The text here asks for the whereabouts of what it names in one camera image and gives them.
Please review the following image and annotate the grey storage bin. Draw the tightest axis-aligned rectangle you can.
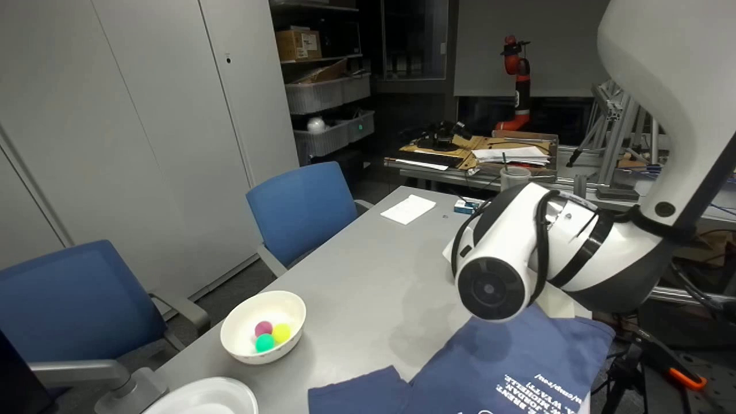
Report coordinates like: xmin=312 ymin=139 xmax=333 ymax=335
xmin=286 ymin=70 xmax=375 ymax=117
xmin=294 ymin=107 xmax=377 ymax=160

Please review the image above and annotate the black tripod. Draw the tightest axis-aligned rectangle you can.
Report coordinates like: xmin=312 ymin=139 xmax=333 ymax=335
xmin=596 ymin=324 xmax=711 ymax=414

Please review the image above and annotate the small blue box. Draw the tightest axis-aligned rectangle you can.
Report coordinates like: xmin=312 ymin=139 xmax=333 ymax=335
xmin=454 ymin=196 xmax=482 ymax=218

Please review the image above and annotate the white paper sheet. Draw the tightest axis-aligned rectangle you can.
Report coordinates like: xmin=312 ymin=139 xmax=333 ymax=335
xmin=380 ymin=194 xmax=436 ymax=228

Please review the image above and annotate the white plate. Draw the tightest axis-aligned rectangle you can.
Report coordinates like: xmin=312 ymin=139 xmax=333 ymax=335
xmin=143 ymin=375 xmax=260 ymax=414

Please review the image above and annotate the white bowl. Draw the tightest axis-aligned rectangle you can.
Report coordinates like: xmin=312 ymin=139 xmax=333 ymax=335
xmin=219 ymin=287 xmax=308 ymax=369

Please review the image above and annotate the grey workbench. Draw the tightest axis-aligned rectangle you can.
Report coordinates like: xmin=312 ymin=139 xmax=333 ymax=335
xmin=381 ymin=129 xmax=736 ymax=228

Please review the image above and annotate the blue shirt with white print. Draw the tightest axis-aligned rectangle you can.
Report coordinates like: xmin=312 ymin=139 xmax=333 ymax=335
xmin=305 ymin=303 xmax=618 ymax=414

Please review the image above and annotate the grey metal cabinet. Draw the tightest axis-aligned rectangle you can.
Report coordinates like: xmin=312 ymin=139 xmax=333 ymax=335
xmin=0 ymin=0 xmax=301 ymax=308

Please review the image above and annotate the dark metal shelf unit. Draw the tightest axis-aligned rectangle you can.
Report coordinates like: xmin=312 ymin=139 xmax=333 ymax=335
xmin=267 ymin=0 xmax=463 ymax=167

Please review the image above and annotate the blue office chair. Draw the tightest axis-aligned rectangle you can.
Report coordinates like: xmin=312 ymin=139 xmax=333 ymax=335
xmin=244 ymin=158 xmax=375 ymax=278
xmin=0 ymin=239 xmax=214 ymax=414

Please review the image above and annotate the cardboard box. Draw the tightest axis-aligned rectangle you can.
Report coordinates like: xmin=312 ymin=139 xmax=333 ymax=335
xmin=274 ymin=22 xmax=325 ymax=64

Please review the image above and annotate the stack of white papers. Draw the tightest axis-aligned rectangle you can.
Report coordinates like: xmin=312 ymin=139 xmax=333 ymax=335
xmin=470 ymin=143 xmax=551 ymax=170

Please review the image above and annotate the red black device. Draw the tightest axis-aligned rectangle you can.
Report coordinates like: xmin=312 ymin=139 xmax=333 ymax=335
xmin=498 ymin=32 xmax=536 ymax=133

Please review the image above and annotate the orange black clamp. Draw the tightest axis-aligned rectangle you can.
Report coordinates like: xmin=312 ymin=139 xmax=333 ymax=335
xmin=665 ymin=365 xmax=709 ymax=393

